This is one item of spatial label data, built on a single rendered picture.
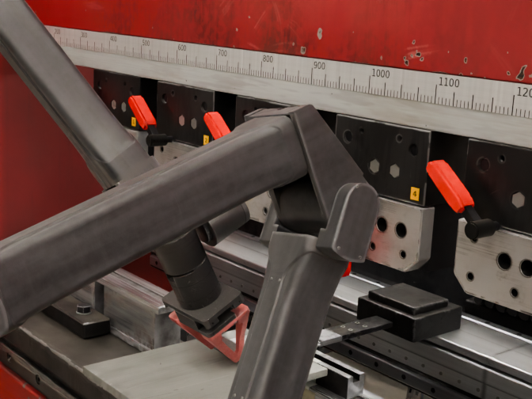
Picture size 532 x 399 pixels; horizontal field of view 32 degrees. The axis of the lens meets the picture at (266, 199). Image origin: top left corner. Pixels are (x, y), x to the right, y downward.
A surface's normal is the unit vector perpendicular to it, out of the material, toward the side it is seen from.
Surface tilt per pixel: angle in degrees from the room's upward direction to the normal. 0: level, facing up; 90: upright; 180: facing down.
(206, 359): 0
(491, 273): 90
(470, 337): 0
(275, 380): 79
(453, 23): 90
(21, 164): 90
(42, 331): 0
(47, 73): 71
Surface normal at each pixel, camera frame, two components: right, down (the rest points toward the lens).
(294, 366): 0.62, 0.04
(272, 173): 0.46, 0.15
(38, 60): 0.41, -0.11
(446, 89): -0.77, 0.10
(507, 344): 0.05, -0.98
